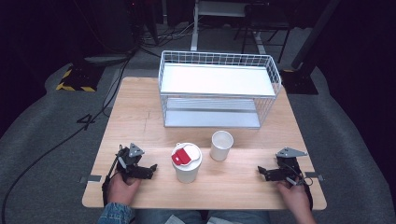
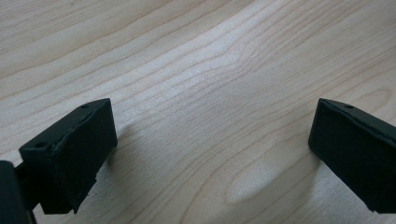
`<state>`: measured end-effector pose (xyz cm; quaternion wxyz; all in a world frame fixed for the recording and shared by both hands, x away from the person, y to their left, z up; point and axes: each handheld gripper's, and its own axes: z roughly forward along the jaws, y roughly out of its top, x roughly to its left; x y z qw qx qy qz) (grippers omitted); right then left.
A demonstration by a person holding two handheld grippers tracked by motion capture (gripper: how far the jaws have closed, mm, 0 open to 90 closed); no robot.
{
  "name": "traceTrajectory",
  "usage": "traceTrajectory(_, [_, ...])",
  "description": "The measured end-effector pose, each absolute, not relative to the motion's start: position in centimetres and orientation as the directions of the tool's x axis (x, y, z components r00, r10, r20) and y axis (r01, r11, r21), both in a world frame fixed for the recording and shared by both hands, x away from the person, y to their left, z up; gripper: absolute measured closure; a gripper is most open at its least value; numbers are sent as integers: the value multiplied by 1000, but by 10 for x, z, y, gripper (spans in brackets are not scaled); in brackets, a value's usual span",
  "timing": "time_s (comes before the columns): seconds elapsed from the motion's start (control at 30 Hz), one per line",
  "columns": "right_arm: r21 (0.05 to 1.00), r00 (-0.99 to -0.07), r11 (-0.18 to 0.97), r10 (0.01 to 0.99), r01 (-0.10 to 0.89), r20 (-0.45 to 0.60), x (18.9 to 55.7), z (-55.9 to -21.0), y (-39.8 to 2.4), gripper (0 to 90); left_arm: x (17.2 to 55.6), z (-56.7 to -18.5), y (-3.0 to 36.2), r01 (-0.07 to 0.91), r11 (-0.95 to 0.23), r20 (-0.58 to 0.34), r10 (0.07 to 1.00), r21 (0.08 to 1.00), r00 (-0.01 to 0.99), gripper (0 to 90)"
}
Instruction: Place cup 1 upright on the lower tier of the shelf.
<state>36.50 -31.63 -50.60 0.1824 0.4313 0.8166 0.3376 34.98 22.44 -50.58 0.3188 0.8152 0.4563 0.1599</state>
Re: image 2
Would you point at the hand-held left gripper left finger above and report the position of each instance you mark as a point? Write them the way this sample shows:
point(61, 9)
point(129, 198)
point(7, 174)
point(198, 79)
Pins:
point(65, 155)

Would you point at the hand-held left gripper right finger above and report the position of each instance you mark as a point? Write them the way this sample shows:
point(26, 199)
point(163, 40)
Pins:
point(358, 155)

